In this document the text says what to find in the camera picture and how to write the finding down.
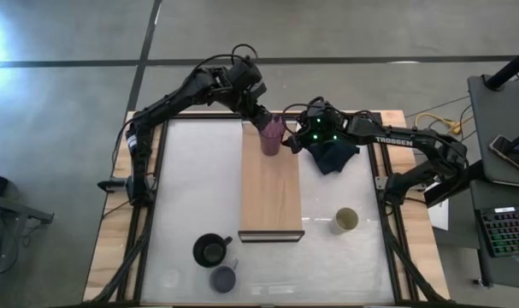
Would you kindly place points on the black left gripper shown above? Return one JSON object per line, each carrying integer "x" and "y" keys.
{"x": 254, "y": 96}

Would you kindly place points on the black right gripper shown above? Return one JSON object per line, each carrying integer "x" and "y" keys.
{"x": 324, "y": 127}

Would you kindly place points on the purple plastic cup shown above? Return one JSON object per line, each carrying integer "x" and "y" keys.
{"x": 272, "y": 139}

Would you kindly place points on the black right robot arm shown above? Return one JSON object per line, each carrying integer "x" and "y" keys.
{"x": 413, "y": 141}

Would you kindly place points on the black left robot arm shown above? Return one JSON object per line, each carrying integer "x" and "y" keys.
{"x": 173, "y": 100}

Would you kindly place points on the dark blue cloth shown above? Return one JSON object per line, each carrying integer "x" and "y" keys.
{"x": 332, "y": 157}

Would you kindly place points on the cream ceramic cup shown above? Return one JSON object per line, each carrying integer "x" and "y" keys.
{"x": 346, "y": 220}

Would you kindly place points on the black ceramic mug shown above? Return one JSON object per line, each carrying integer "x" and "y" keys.
{"x": 210, "y": 250}

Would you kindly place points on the small grey cup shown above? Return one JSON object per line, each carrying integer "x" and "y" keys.
{"x": 223, "y": 278}

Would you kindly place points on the white paper sheet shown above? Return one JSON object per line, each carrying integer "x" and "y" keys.
{"x": 439, "y": 211}

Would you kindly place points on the grey desk top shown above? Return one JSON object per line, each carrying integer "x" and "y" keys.
{"x": 494, "y": 128}

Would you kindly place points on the smartphone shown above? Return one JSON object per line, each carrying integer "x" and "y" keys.
{"x": 509, "y": 155}

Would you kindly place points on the black pole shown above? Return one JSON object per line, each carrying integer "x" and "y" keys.
{"x": 510, "y": 69}

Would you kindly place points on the backlit rainbow keyboard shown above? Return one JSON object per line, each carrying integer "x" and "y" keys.
{"x": 508, "y": 231}

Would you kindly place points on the dark grey keyboard desk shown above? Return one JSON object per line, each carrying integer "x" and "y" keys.
{"x": 494, "y": 269}

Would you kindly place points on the grey side table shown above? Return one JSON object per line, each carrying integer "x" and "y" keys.
{"x": 17, "y": 209}

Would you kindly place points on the wooden shelf with black frame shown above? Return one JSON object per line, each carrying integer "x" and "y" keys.
{"x": 271, "y": 188}

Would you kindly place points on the black aluminium table frame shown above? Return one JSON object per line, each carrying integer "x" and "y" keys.
{"x": 392, "y": 274}

